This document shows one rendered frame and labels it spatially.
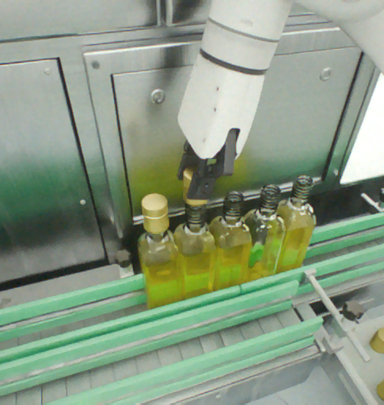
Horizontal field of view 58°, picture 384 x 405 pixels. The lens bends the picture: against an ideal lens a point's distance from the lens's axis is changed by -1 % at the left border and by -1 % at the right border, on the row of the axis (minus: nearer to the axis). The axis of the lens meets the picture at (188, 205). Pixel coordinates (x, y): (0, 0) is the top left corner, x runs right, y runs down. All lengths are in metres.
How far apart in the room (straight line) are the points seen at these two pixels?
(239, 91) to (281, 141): 0.32
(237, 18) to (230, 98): 0.07
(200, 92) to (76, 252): 0.46
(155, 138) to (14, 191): 0.25
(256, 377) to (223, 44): 0.50
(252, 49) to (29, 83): 0.31
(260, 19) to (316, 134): 0.38
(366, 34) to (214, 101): 0.18
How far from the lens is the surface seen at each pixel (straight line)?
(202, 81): 0.39
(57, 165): 0.60
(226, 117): 0.36
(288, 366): 0.66
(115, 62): 0.49
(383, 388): 0.79
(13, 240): 0.71
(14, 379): 0.64
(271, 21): 0.36
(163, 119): 0.54
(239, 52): 0.36
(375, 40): 0.45
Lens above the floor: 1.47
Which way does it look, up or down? 42 degrees down
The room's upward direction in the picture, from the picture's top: straight up
